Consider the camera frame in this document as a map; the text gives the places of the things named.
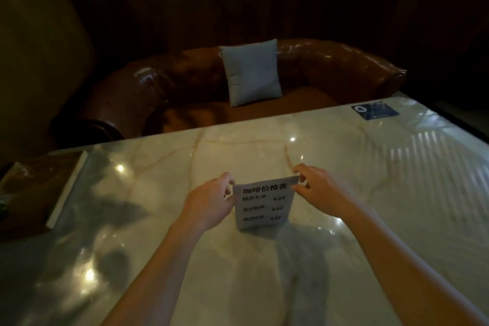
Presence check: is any brown leather sofa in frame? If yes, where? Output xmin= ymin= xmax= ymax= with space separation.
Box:
xmin=78 ymin=38 xmax=408 ymax=139

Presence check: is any person's right forearm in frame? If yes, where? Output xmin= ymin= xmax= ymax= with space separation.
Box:
xmin=336 ymin=203 xmax=489 ymax=326

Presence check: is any white paper price sheet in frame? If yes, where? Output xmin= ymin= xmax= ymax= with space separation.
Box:
xmin=232 ymin=175 xmax=301 ymax=232

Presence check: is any person's left hand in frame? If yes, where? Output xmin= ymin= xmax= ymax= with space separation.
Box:
xmin=178 ymin=172 xmax=236 ymax=233

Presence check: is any person's right hand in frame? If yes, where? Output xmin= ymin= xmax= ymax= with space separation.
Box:
xmin=292 ymin=163 xmax=358 ymax=219

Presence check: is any light grey cushion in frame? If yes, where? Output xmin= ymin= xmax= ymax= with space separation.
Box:
xmin=219 ymin=39 xmax=283 ymax=107

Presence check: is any blue table sticker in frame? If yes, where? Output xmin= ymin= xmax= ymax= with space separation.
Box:
xmin=351 ymin=102 xmax=400 ymax=121

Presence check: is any person's left forearm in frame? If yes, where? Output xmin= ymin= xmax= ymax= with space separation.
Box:
xmin=100 ymin=219 xmax=207 ymax=326

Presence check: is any brown hardcover book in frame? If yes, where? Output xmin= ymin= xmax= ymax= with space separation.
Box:
xmin=0 ymin=150 xmax=89 ymax=240

